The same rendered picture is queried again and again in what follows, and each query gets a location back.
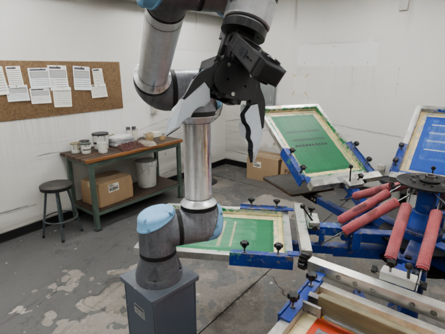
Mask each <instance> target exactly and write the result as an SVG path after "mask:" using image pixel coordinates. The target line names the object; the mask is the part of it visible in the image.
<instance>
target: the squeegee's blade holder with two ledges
mask: <svg viewBox="0 0 445 334"><path fill-rule="evenodd" d="M323 319H325V320H327V321H329V322H331V323H334V324H336V325H338V326H340V327H343V328H345V329H347V330H349V331H351V332H353V333H355V334H367V333H364V332H363V331H360V330H359V329H356V328H354V327H351V326H349V325H347V324H345V323H343V322H341V321H338V320H336V319H334V318H332V317H329V316H327V315H324V317H323Z"/></svg>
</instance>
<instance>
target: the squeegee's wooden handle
mask: <svg viewBox="0 0 445 334"><path fill-rule="evenodd" d="M318 306H319V307H321V308H322V316H324V315H327V316H329V317H332V318H334V319H336V320H338V321H341V322H343V323H345V324H347V325H349V326H351V327H354V328H356V329H359V330H360V331H363V332H364V333H367V334H421V333H419V332H416V331H413V330H412V329H409V328H407V327H404V326H402V325H399V324H397V323H394V322H392V321H390V320H388V319H385V318H382V317H380V316H378V315H375V314H373V313H370V312H368V311H366V310H363V309H360V308H358V307H356V306H353V305H351V304H348V303H346V302H343V301H341V300H338V299H336V298H333V297H332V296H329V295H326V294H324V293H321V294H320V295H319V298H318Z"/></svg>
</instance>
